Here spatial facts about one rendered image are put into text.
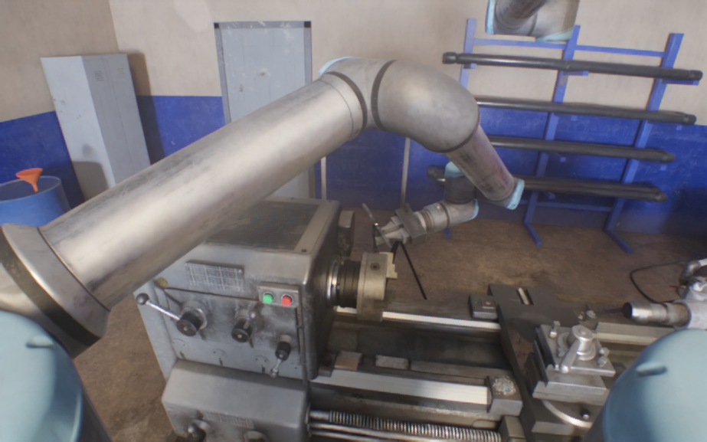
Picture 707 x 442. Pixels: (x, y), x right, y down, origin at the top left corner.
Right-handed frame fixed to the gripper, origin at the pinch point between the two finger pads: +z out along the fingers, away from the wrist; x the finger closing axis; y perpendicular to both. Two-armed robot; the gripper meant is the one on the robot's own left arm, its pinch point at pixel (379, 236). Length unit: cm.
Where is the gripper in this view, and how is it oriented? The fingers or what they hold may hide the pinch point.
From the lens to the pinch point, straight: 110.2
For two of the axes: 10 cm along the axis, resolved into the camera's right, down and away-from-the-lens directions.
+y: -0.7, -6.8, -7.3
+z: -9.3, 3.0, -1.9
